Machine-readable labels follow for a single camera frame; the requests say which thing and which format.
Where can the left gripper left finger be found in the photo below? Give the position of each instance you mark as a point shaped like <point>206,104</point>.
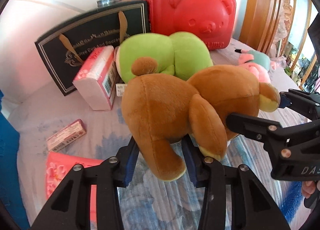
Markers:
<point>69,205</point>

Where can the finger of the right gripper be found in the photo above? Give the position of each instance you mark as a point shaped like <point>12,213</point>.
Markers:
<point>257,124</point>
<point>304,103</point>

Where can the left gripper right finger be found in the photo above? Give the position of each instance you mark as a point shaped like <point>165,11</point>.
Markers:
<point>252,205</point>

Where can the brown plush bear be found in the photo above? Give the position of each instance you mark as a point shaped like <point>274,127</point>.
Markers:
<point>161,109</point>

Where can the green plush toy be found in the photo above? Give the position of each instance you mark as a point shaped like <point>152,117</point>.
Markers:
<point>181,54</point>

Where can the blue bottle brush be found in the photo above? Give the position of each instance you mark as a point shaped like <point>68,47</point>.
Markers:
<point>291,201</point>

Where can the person's right hand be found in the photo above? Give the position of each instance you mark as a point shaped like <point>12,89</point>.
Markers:
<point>308,188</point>

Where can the blue fabric storage bin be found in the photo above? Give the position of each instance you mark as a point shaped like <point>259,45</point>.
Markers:
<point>12,208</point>

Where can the pink teal plush toy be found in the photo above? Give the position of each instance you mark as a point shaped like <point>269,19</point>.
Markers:
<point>257,63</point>

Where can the small pink flat box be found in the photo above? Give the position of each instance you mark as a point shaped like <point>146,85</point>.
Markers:
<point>66,136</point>

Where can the pink tissue pack upright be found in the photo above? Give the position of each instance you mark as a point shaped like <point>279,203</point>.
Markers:
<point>96,79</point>

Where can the red bear plastic case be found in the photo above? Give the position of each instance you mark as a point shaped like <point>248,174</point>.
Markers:
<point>211,20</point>

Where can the wooden chair frame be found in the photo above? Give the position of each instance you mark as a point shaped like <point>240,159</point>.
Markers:
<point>279,28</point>

